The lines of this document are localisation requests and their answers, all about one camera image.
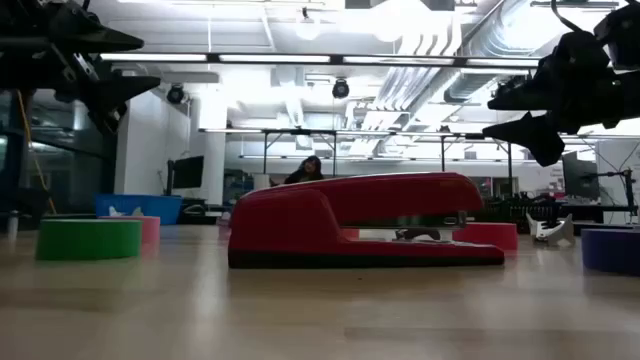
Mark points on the white staple remover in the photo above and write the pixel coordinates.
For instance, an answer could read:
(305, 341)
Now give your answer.
(116, 212)

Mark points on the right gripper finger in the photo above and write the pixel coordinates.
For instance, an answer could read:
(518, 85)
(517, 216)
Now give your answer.
(525, 99)
(540, 140)

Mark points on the black mesh basket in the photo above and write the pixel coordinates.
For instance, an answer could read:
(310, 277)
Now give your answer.
(505, 215)

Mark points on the black ceiling spotlight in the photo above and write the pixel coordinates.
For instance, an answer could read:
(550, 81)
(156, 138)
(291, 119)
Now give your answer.
(175, 94)
(341, 89)

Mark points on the background metal rack frame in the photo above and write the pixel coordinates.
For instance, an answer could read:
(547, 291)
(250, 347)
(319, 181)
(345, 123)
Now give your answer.
(442, 152)

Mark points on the small grey bottle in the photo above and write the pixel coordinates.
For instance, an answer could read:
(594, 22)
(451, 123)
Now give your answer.
(13, 225)

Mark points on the round white pendant lamp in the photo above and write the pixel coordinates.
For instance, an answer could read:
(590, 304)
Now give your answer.
(307, 29)

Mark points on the red tape roll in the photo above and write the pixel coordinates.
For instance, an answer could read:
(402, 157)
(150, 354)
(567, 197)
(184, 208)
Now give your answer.
(487, 236)

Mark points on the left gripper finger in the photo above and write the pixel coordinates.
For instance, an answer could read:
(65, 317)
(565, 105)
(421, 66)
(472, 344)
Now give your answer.
(90, 37)
(117, 92)

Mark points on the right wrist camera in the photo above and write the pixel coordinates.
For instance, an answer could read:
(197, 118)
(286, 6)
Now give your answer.
(622, 35)

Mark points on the green tape roll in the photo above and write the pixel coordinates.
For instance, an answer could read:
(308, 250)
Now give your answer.
(87, 240)

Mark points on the person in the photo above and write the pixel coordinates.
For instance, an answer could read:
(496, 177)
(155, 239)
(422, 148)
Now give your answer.
(305, 172)

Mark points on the pink tape roll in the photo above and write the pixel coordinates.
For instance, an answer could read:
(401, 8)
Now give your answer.
(151, 230)

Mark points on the silver air duct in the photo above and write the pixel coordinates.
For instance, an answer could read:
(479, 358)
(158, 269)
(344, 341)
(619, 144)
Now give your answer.
(500, 35)

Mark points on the blue plastic bin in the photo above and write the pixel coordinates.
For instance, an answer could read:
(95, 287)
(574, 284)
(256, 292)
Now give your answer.
(160, 207)

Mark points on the black computer monitor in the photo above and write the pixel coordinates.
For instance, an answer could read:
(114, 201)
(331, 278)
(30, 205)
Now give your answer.
(187, 172)
(580, 180)

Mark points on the red stapler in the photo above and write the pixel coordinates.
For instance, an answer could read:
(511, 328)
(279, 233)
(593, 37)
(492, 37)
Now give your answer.
(300, 225)

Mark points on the blue tape roll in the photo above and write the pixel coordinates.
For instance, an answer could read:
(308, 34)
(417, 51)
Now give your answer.
(612, 250)

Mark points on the long ceiling light bar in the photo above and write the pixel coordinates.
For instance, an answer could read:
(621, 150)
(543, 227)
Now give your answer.
(160, 57)

